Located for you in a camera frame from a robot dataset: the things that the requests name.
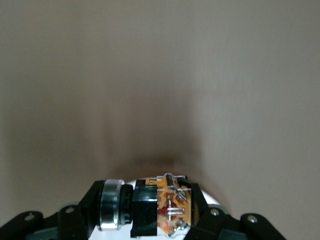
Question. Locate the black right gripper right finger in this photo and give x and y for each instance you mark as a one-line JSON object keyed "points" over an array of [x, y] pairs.
{"points": [[212, 225]]}

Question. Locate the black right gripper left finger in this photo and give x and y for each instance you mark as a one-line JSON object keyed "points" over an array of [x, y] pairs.
{"points": [[82, 215]]}

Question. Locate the orange push-button switch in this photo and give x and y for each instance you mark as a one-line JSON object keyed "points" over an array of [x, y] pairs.
{"points": [[145, 207]]}

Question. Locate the pink round plate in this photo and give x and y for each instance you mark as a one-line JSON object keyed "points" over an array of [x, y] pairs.
{"points": [[209, 198]]}

